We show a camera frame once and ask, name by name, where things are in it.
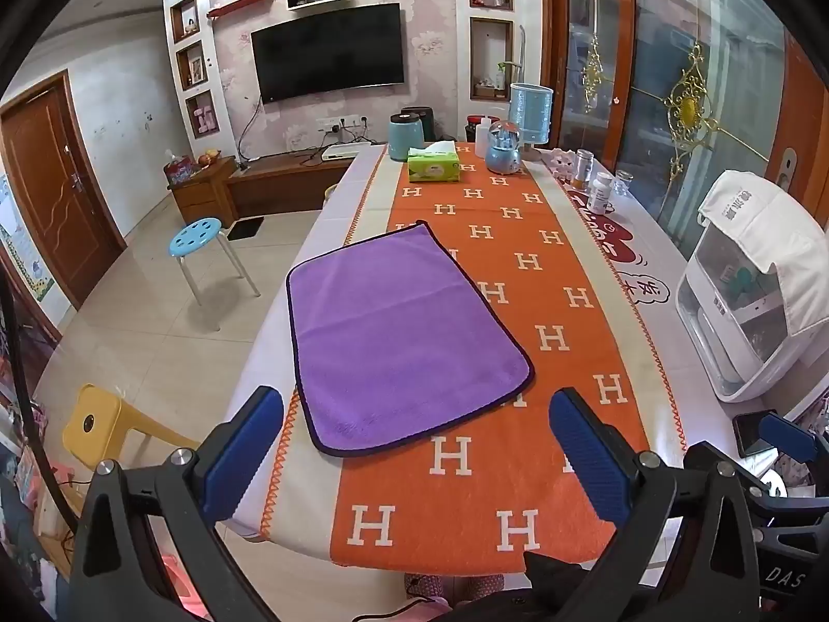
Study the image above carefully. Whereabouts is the wooden television stand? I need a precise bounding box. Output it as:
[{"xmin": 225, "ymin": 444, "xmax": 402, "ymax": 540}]
[{"xmin": 223, "ymin": 149, "xmax": 359, "ymax": 221}]

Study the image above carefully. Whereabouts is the wooden side cabinet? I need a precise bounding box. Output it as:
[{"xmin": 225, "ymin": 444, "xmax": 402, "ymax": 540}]
[{"xmin": 167, "ymin": 157, "xmax": 239, "ymax": 225}]

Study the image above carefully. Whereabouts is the black flat television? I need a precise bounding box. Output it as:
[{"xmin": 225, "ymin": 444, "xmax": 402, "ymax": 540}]
[{"xmin": 250, "ymin": 3, "xmax": 406, "ymax": 105}]

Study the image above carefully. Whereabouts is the white cloth cover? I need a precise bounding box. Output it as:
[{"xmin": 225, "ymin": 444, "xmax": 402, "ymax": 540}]
[{"xmin": 698, "ymin": 169, "xmax": 829, "ymax": 339}]

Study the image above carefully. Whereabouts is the white pill bottle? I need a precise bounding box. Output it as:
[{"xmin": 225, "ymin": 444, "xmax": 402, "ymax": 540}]
[{"xmin": 586, "ymin": 172, "xmax": 615, "ymax": 216}]

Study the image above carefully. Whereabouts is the blue table lamp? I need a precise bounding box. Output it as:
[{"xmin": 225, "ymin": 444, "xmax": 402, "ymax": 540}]
[{"xmin": 508, "ymin": 82, "xmax": 555, "ymax": 163}]

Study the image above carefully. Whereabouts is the black smartphone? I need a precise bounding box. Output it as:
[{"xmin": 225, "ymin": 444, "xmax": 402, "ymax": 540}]
[{"xmin": 733, "ymin": 411, "xmax": 776, "ymax": 458}]

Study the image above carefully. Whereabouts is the white sterilizer cabinet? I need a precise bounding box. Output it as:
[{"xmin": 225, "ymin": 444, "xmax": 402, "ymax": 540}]
[{"xmin": 675, "ymin": 207, "xmax": 829, "ymax": 404}]

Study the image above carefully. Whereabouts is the red tissue pack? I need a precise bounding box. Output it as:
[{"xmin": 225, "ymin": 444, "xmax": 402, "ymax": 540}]
[{"xmin": 163, "ymin": 150, "xmax": 196, "ymax": 186}]

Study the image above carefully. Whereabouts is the brown wooden door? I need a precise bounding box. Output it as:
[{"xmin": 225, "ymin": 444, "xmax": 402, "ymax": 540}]
[{"xmin": 0, "ymin": 71, "xmax": 127, "ymax": 309}]

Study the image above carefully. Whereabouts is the green tissue box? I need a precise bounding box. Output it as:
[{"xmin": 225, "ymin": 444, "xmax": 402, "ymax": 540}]
[{"xmin": 407, "ymin": 141, "xmax": 462, "ymax": 183}]

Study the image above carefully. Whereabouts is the red wall shelf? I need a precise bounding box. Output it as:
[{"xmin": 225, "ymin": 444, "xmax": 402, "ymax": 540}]
[{"xmin": 207, "ymin": 0, "xmax": 276, "ymax": 19}]

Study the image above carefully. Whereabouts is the wall poster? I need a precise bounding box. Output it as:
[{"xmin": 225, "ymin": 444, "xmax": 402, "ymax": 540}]
[{"xmin": 0, "ymin": 175, "xmax": 54, "ymax": 303}]

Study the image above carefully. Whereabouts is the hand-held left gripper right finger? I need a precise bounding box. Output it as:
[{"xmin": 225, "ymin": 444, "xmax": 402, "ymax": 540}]
[{"xmin": 549, "ymin": 387, "xmax": 760, "ymax": 622}]

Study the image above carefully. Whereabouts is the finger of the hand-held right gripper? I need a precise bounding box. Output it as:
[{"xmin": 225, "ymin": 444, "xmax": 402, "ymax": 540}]
[{"xmin": 759, "ymin": 411, "xmax": 820, "ymax": 464}]

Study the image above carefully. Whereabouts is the teal kettle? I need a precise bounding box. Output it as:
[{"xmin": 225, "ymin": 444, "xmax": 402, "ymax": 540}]
[{"xmin": 387, "ymin": 112, "xmax": 426, "ymax": 163}]

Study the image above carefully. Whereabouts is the orange patterned blanket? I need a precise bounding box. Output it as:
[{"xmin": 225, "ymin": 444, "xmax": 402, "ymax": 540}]
[{"xmin": 259, "ymin": 140, "xmax": 688, "ymax": 574}]

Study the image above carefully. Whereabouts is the white set-top box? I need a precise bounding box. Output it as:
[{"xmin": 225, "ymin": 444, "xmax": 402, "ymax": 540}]
[{"xmin": 322, "ymin": 143, "xmax": 377, "ymax": 162}]

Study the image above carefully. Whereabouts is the purple towel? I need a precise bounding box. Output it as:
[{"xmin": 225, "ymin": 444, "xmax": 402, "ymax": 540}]
[{"xmin": 286, "ymin": 220, "xmax": 536, "ymax": 458}]

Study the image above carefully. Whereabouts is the blue snow globe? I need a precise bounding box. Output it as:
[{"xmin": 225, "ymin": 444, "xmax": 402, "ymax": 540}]
[{"xmin": 485, "ymin": 120, "xmax": 524, "ymax": 175}]

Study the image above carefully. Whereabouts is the glass door with gold ornament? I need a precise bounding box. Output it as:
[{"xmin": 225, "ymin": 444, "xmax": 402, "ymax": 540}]
[{"xmin": 550, "ymin": 0, "xmax": 801, "ymax": 241}]

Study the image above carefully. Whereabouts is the yellow plastic stool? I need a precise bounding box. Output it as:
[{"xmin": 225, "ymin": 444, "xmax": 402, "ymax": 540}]
[{"xmin": 63, "ymin": 384, "xmax": 202, "ymax": 468}]

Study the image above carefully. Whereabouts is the blue round stool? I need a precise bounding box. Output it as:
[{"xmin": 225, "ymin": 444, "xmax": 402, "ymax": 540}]
[{"xmin": 169, "ymin": 217, "xmax": 261, "ymax": 307}]

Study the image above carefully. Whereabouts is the black kitchen appliance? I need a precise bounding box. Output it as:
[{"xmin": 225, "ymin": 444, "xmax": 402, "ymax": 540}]
[{"xmin": 402, "ymin": 107, "xmax": 442, "ymax": 145}]

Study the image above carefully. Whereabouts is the white plastic bottle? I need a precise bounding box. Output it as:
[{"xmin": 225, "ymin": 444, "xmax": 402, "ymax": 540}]
[{"xmin": 470, "ymin": 115, "xmax": 504, "ymax": 158}]

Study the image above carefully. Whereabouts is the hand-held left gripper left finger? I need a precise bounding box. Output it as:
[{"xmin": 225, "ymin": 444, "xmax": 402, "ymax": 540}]
[{"xmin": 68, "ymin": 385, "xmax": 286, "ymax": 622}]

